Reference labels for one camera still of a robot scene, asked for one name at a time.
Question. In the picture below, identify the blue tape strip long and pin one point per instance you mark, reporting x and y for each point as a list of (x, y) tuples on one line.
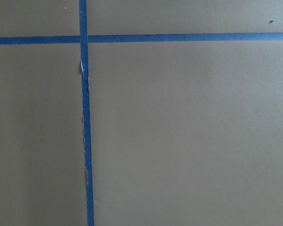
[(86, 110)]

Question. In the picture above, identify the blue tape strip short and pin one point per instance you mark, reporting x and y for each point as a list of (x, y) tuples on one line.
[(141, 38)]

